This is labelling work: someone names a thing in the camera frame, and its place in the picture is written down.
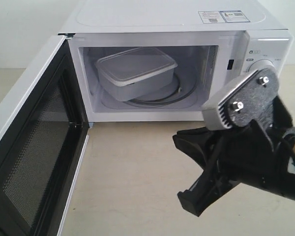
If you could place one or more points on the white lidded plastic container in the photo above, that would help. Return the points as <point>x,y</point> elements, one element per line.
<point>136,72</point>

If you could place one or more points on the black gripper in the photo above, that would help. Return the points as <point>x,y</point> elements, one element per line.
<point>252,155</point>

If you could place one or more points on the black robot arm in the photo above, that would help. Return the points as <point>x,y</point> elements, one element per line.
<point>288,163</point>

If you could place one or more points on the white microwave door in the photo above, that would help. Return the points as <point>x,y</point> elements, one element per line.
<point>43,136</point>

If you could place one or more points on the glass microwave turntable plate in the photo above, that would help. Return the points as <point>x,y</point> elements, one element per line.
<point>179,89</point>

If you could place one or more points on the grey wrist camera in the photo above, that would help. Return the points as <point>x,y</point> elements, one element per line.
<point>241,100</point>

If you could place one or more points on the white microwave oven body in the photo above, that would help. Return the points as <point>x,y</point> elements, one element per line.
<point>213,53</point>

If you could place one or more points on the upper white control knob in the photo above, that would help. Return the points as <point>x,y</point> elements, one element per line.
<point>262,64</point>

